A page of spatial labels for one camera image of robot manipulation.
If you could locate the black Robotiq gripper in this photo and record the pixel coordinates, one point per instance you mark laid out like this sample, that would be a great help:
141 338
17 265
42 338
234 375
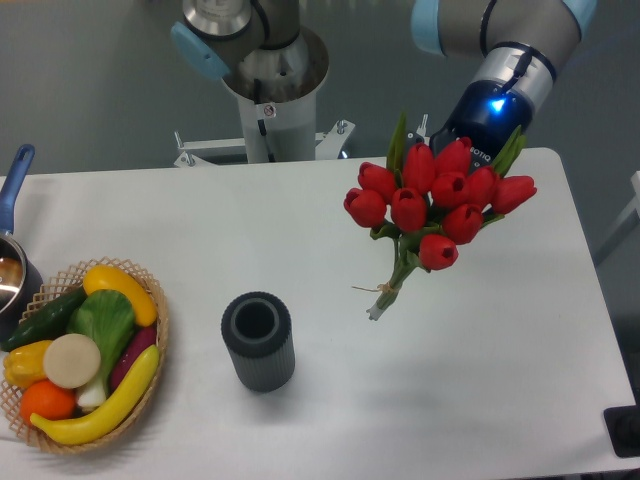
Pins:
486 114

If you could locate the red tulip bouquet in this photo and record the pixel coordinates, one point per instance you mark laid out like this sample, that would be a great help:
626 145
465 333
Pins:
431 203

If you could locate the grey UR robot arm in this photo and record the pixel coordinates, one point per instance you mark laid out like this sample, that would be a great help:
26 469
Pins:
274 67

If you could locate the dark grey ribbed vase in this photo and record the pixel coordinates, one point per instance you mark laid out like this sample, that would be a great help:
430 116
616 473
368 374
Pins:
256 328

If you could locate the black device at edge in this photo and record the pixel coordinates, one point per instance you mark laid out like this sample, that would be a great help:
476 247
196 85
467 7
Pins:
623 427

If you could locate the purple sweet potato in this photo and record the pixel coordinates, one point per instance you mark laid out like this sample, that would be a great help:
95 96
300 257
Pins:
139 342

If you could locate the yellow squash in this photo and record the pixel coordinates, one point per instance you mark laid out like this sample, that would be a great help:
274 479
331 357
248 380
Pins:
105 277

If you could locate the green bok choy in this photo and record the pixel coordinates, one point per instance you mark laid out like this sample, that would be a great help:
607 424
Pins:
106 317

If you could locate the woven wicker basket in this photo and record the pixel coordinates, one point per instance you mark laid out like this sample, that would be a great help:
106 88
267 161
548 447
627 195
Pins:
57 285

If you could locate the green cucumber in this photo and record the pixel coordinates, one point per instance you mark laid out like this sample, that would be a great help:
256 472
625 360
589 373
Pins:
48 322

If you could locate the beige round disc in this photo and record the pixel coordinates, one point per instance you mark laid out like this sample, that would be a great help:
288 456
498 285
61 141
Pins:
71 361

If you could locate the yellow banana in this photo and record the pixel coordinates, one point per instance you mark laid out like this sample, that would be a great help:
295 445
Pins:
111 413

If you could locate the orange fruit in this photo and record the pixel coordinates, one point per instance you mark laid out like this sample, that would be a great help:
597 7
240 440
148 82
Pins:
48 400

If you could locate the yellow bell pepper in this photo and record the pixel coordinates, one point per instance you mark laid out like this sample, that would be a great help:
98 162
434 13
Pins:
24 366

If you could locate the white frame at right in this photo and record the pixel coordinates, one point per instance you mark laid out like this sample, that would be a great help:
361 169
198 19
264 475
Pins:
622 227

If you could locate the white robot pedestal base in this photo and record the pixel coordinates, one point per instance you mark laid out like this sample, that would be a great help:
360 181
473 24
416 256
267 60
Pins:
275 133

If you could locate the blue handled saucepan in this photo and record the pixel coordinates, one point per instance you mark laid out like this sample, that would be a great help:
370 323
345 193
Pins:
20 280

